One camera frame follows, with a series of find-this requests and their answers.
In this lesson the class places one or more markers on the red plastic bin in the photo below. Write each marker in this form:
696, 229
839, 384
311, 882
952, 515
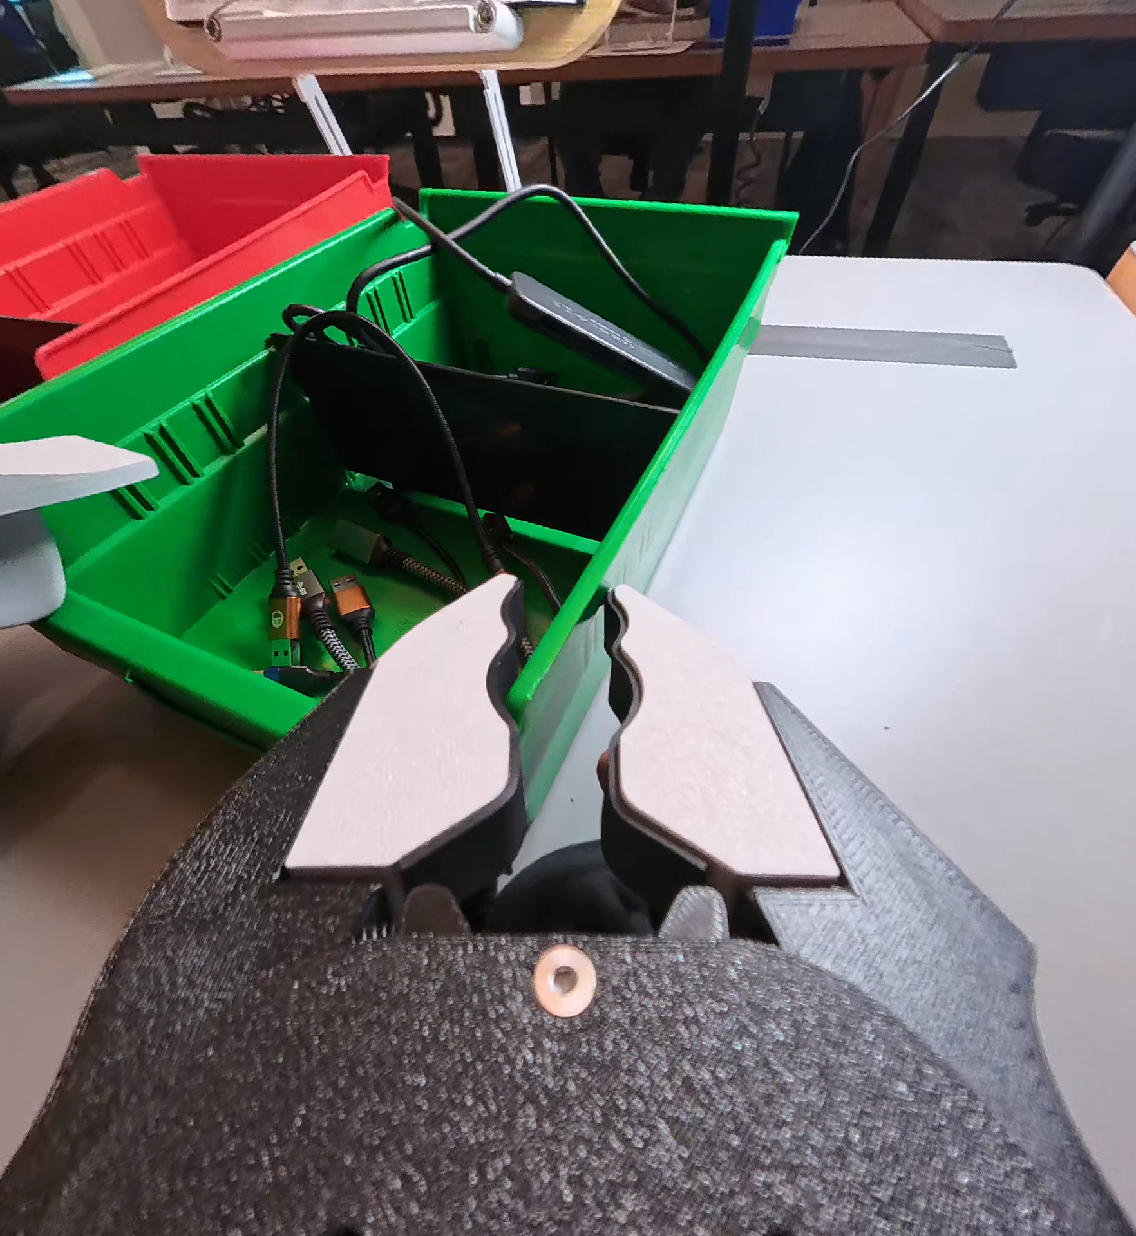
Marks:
191, 231

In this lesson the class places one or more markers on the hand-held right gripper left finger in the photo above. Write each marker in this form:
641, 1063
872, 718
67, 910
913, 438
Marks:
413, 762

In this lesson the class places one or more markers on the green plastic bin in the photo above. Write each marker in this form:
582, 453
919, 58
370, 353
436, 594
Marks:
171, 540

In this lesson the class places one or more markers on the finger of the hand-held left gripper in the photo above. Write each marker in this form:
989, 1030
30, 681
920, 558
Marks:
17, 570
56, 463

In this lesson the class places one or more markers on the wooden document stand white base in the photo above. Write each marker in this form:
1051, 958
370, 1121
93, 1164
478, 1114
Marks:
375, 28

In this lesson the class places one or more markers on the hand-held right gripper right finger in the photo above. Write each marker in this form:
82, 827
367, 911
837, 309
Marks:
713, 772

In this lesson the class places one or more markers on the brown wooden desk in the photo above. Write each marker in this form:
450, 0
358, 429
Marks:
800, 53

